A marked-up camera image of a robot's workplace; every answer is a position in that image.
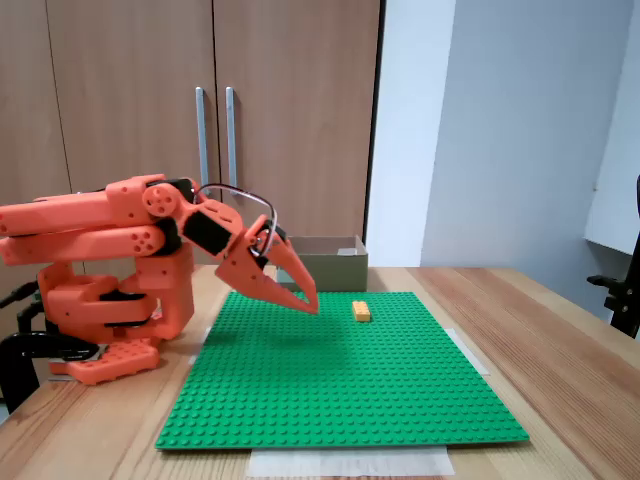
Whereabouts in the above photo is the wooden cabinet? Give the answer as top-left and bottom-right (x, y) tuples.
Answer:
(0, 0), (386, 266)

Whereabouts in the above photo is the open cardboard box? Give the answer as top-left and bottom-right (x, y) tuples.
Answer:
(277, 235), (370, 293)

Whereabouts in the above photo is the metal cabinet handle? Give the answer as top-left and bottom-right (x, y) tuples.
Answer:
(225, 87), (239, 189)
(194, 87), (211, 194)

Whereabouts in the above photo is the green lego baseplate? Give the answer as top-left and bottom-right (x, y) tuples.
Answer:
(154, 291), (531, 451)

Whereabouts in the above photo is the black power cable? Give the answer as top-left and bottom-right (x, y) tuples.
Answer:
(0, 282), (41, 309)

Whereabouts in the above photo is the black table clamp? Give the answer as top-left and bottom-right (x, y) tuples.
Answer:
(0, 329), (101, 415)

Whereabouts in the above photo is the gripper motor cable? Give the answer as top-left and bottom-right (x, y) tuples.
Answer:
(192, 183), (279, 256)

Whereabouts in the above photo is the beige masking tape strip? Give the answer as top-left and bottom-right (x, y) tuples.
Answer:
(187, 327), (214, 366)
(452, 327), (491, 377)
(247, 446), (456, 479)

